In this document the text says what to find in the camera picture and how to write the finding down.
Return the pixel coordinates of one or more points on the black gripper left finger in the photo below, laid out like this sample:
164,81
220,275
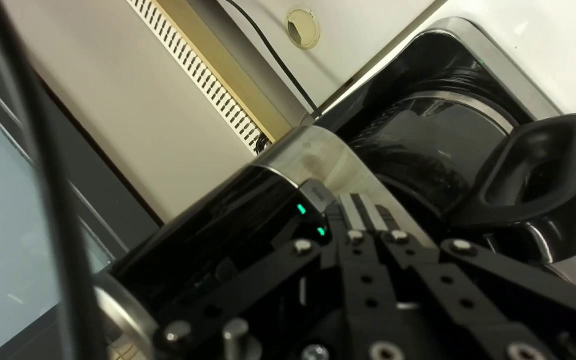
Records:
361,292

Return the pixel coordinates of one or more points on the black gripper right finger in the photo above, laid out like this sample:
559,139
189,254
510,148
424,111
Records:
448,292

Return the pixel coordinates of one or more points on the black and steel coffeemaker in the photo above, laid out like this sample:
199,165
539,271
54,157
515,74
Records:
234,232

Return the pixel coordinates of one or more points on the white ribbed vent strip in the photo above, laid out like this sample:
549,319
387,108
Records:
209,73

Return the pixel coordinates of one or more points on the cream round table grommet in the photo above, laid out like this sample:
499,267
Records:
303,28

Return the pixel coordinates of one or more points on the white mini fridge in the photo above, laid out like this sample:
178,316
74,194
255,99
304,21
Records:
555,41

